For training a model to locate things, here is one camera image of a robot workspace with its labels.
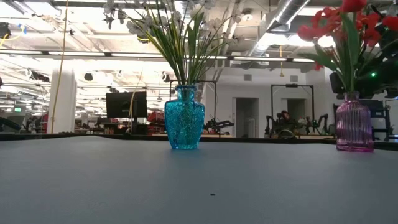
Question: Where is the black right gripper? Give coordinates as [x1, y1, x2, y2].
[329, 57, 398, 100]

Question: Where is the purple glass vase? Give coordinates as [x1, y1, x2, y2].
[335, 91, 374, 153]

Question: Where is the blue glass vase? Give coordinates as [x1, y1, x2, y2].
[164, 83, 206, 151]

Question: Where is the black monitor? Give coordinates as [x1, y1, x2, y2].
[105, 91, 148, 119]

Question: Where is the long ceiling light strip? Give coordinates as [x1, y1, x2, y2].
[0, 49, 317, 65]

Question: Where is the white pillar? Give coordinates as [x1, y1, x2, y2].
[46, 60, 78, 134]

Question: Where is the silver ventilation duct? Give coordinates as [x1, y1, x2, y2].
[245, 0, 312, 58]

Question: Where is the long yellow cable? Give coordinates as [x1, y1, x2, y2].
[50, 0, 69, 134]

